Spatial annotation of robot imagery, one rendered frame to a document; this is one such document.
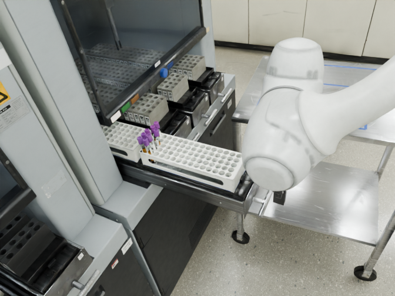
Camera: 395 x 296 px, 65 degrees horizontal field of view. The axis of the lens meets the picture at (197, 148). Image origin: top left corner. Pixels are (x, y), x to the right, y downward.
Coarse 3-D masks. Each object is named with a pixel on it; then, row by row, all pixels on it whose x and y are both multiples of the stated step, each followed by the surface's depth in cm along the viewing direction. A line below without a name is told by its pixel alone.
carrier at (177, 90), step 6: (180, 78) 116; (186, 78) 118; (174, 84) 114; (180, 84) 115; (186, 84) 119; (168, 90) 111; (174, 90) 112; (180, 90) 116; (186, 90) 120; (174, 96) 113; (180, 96) 117
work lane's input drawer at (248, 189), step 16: (128, 160) 96; (144, 176) 95; (160, 176) 91; (176, 176) 89; (192, 192) 88; (208, 192) 85; (224, 192) 83; (240, 192) 82; (256, 192) 91; (272, 192) 89; (240, 208) 82
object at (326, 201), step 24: (264, 72) 124; (336, 72) 118; (360, 72) 117; (240, 120) 105; (384, 120) 96; (240, 144) 114; (384, 144) 90; (336, 168) 154; (384, 168) 146; (264, 192) 148; (288, 192) 146; (312, 192) 145; (336, 192) 143; (360, 192) 142; (240, 216) 143; (264, 216) 139; (288, 216) 137; (312, 216) 136; (336, 216) 134; (360, 216) 133; (240, 240) 156; (360, 240) 125; (384, 240) 117
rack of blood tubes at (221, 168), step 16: (160, 144) 92; (176, 144) 92; (192, 144) 92; (144, 160) 92; (160, 160) 88; (176, 160) 87; (192, 160) 87; (208, 160) 85; (224, 160) 84; (240, 160) 84; (192, 176) 86; (208, 176) 88; (224, 176) 80; (240, 176) 84
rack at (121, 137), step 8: (104, 128) 101; (112, 128) 102; (120, 128) 100; (128, 128) 100; (136, 128) 100; (144, 128) 99; (112, 136) 97; (120, 136) 97; (128, 136) 98; (136, 136) 96; (112, 144) 95; (120, 144) 96; (128, 144) 94; (136, 144) 93; (112, 152) 98; (120, 152) 100; (128, 152) 93; (136, 152) 93; (136, 160) 95
